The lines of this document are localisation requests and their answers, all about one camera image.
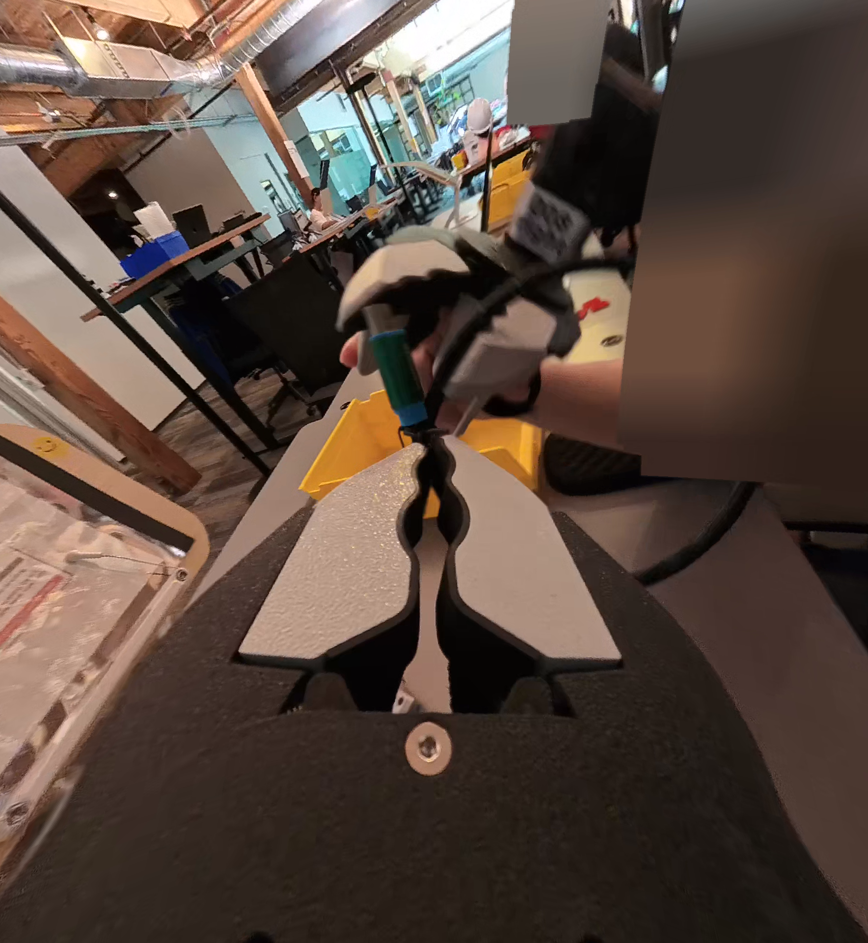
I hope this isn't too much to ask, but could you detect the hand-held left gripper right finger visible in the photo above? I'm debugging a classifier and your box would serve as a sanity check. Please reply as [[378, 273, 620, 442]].
[[434, 435, 624, 714]]

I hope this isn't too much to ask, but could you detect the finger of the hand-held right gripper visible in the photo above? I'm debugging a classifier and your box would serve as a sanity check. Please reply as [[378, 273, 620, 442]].
[[386, 224, 509, 277], [337, 243, 473, 374]]

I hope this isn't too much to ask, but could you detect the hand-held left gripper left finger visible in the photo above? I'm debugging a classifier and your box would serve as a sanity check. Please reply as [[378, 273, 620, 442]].
[[237, 442, 432, 712]]

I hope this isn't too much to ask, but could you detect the black braided hdmi cable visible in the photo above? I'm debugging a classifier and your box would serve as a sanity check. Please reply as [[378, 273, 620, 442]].
[[371, 330, 758, 588]]

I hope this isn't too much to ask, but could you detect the person's right forearm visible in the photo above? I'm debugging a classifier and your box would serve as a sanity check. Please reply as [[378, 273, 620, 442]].
[[533, 359, 624, 448]]

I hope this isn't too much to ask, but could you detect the person's right hand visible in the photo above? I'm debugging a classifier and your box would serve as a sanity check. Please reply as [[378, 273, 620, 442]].
[[340, 333, 453, 406]]

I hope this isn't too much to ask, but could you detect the yellow plastic bin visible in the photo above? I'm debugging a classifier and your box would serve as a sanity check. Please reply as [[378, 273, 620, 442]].
[[299, 389, 545, 520], [482, 155, 535, 223]]

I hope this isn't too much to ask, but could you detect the black office chair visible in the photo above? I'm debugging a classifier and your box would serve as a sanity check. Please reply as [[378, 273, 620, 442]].
[[224, 254, 354, 430]]

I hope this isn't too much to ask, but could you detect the black textured pad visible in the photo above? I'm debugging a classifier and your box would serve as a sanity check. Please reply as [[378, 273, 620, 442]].
[[543, 435, 645, 498]]

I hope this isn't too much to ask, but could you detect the white box red mark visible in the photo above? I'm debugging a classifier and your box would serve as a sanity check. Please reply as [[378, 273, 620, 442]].
[[572, 269, 631, 363]]

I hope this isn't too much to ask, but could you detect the wooden desk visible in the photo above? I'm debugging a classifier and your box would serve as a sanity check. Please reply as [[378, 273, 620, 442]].
[[82, 214, 273, 325]]

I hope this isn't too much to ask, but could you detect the blue box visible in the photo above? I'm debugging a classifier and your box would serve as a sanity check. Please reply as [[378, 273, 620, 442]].
[[119, 230, 188, 279]]

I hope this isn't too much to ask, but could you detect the black pole stand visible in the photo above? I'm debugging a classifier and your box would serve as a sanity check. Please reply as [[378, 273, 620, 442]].
[[0, 153, 274, 478]]

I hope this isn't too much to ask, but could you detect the plastic wrapped panel on board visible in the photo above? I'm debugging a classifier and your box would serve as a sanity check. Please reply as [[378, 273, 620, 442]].
[[0, 423, 210, 907]]

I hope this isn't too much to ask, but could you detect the wooden support post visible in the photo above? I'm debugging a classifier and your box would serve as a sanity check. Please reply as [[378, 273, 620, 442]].
[[234, 62, 315, 209], [0, 261, 203, 496]]

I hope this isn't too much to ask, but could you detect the silver ventilation duct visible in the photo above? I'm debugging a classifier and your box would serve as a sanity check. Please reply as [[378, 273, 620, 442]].
[[0, 0, 420, 100]]

